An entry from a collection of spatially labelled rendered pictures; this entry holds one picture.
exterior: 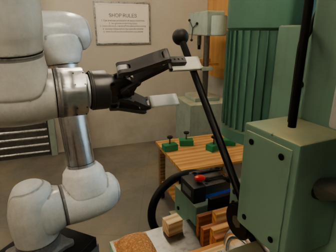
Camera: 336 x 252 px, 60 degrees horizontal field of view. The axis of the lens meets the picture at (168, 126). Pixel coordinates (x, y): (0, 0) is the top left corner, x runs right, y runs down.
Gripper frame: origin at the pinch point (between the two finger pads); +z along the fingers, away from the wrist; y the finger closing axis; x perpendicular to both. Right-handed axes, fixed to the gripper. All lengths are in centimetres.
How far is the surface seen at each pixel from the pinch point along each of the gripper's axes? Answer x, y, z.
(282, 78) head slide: -12.0, 17.7, 7.0
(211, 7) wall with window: 211, -168, 174
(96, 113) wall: 138, -269, 32
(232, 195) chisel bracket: -23.9, -14.0, 10.5
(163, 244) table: -29.5, -27.4, -5.1
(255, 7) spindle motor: 0.8, 20.2, 6.1
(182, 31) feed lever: 7.9, 7.2, -0.2
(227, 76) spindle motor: -4.3, 7.8, 5.4
